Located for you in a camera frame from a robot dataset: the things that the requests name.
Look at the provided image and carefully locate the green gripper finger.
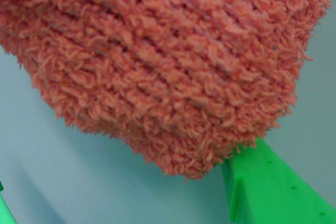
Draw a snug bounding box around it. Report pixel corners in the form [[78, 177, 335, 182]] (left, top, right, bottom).
[[221, 138, 336, 224], [0, 181, 17, 224]]

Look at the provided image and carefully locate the fuzzy orange sock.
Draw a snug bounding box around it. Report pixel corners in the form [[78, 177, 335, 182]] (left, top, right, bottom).
[[0, 0, 336, 180]]

